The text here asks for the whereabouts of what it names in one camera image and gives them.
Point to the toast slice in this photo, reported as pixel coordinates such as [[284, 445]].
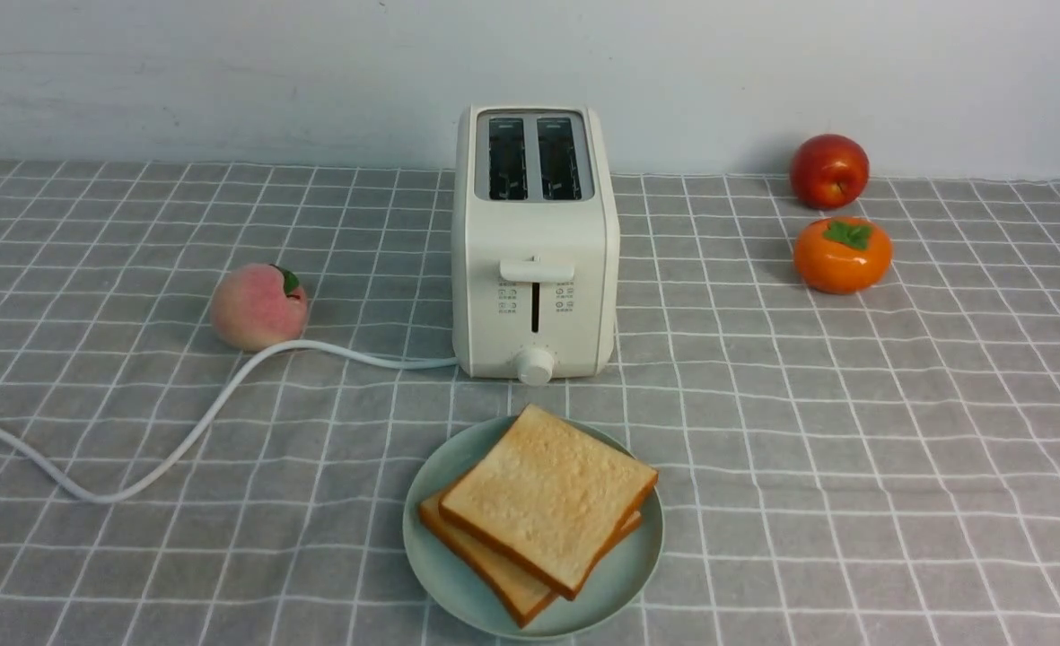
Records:
[[550, 497], [524, 595]]

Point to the white two-slot toaster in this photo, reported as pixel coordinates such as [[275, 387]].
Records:
[[535, 244]]

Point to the light green round plate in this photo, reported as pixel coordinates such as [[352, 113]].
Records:
[[454, 587]]

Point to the pink peach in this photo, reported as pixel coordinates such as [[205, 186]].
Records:
[[257, 306]]

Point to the orange persimmon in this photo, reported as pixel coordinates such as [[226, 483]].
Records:
[[842, 254]]

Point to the red apple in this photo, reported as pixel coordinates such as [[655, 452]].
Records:
[[829, 171]]

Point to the grey checked tablecloth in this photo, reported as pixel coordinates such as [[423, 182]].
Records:
[[879, 469]]

